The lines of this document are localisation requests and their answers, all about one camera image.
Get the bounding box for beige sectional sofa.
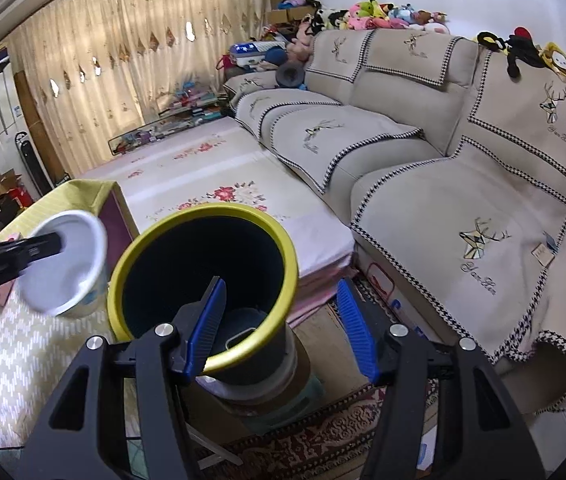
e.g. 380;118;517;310
225;29;566;413

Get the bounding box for beige curtains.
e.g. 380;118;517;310
6;0;266;177

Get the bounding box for patterned red carpet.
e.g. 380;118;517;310
203;278;445;480

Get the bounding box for yellow rimmed dark trash bin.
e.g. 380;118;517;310
106;201;301;386

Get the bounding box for pile of plush toys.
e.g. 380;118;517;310
215;0;452;74

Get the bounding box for white paper cup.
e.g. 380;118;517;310
16;210;108;318

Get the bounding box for low glass shelf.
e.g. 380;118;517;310
108;94;229;156

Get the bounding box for black tower fan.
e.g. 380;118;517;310
14;131;53;196

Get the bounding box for floral floor mat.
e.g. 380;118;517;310
85;118;355;316

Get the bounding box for patterned table cloth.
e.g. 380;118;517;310
0;179;139;450

